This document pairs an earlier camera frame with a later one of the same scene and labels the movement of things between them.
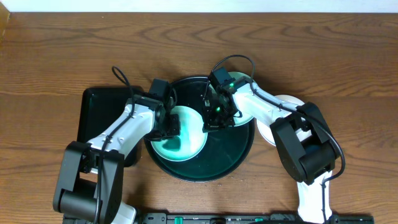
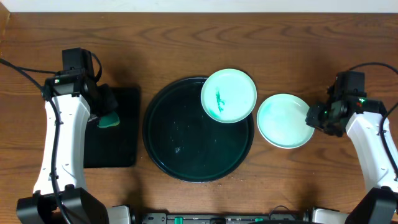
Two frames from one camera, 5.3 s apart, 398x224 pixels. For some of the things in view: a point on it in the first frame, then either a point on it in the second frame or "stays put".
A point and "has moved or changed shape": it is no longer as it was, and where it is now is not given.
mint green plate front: [193, 138] has moved or changed shape
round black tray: [226, 149] stays put
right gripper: [210, 124] → [311, 119]
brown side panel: [5, 15] stays put
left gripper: [170, 131] → [106, 101]
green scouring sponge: [173, 144] → [107, 121]
